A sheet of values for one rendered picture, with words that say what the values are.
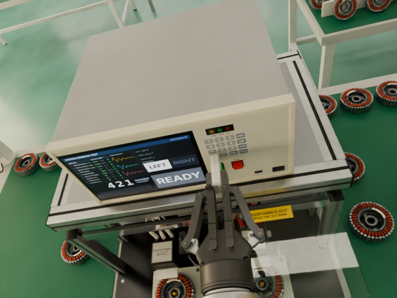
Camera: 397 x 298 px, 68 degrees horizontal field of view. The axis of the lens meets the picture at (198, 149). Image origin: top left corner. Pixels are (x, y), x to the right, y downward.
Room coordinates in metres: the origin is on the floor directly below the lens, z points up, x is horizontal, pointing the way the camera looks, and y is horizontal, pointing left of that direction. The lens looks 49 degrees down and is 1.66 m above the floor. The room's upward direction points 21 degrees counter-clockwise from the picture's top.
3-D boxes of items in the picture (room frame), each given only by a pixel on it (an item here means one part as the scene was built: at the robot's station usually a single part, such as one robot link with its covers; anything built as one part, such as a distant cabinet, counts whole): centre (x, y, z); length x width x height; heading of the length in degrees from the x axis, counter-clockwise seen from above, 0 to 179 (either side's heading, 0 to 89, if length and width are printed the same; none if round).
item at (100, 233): (0.34, 0.06, 1.03); 0.62 x 0.01 x 0.03; 76
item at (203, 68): (0.55, 0.00, 1.22); 0.44 x 0.39 x 0.20; 76
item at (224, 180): (0.28, -0.03, 1.22); 0.05 x 0.03 x 0.01; 166
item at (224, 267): (0.16, 0.02, 1.22); 0.09 x 0.08 x 0.07; 166
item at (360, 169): (0.46, -0.43, 0.77); 0.11 x 0.11 x 0.04
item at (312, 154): (0.55, 0.01, 1.09); 0.68 x 0.44 x 0.05; 76
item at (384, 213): (0.27, -0.39, 0.77); 0.11 x 0.11 x 0.04
